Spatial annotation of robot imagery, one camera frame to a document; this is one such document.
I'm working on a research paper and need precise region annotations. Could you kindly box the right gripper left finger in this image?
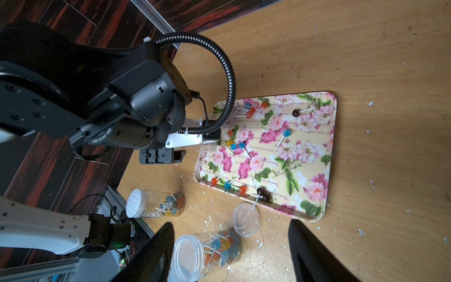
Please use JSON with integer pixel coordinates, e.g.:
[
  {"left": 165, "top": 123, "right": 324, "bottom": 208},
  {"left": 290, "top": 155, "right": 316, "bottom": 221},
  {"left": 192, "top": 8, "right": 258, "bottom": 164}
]
[{"left": 112, "top": 222, "right": 175, "bottom": 282}]

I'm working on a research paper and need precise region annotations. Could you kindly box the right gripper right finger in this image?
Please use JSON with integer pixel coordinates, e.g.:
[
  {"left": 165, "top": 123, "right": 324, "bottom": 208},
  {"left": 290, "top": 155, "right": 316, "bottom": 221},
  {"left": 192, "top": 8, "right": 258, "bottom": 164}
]
[{"left": 288, "top": 219, "right": 358, "bottom": 282}]

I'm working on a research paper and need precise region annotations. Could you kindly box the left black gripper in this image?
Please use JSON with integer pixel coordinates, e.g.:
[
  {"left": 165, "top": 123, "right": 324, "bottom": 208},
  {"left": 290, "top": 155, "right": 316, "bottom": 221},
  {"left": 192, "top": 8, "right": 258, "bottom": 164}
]
[{"left": 139, "top": 148, "right": 186, "bottom": 165}]

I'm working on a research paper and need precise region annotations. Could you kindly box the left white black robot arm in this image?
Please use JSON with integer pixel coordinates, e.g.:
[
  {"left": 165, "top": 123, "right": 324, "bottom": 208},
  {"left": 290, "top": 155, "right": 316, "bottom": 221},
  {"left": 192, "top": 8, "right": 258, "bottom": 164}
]
[{"left": 1, "top": 22, "right": 236, "bottom": 257}]

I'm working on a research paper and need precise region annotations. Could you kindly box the middle clear candy jar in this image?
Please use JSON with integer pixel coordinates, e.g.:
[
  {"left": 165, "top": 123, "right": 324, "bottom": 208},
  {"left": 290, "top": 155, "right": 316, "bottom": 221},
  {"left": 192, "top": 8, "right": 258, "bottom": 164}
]
[{"left": 167, "top": 228, "right": 243, "bottom": 282}]

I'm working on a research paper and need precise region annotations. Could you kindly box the jar with white lid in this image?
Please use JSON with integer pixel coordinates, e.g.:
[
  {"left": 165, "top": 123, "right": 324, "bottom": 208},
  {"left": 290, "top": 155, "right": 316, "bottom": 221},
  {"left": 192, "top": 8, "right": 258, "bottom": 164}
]
[{"left": 125, "top": 189, "right": 186, "bottom": 219}]

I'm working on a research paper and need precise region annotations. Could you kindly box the floral pattern tray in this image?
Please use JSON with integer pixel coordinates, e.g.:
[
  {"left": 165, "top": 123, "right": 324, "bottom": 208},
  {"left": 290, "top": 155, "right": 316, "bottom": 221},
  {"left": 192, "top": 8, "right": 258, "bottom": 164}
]
[{"left": 194, "top": 91, "right": 338, "bottom": 222}]

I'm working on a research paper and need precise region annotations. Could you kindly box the teal lollipop on tray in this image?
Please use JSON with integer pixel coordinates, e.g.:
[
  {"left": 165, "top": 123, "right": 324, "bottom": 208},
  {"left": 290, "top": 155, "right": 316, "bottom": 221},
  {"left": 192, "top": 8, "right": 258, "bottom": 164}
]
[{"left": 275, "top": 129, "right": 291, "bottom": 151}]

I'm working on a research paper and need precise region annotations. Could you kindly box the brown lollipop on tray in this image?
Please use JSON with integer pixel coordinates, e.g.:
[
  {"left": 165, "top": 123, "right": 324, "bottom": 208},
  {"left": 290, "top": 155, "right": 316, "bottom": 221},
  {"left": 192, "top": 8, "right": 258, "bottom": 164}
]
[{"left": 292, "top": 106, "right": 317, "bottom": 118}]

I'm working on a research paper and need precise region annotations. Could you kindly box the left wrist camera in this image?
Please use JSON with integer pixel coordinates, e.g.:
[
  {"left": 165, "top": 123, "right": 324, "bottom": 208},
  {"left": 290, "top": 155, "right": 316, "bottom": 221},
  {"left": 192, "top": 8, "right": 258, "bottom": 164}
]
[{"left": 165, "top": 129, "right": 222, "bottom": 149}]

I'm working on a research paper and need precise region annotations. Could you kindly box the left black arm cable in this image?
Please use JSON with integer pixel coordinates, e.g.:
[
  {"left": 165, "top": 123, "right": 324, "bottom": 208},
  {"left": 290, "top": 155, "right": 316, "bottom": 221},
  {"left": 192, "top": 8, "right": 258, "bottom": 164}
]
[{"left": 105, "top": 31, "right": 237, "bottom": 135}]

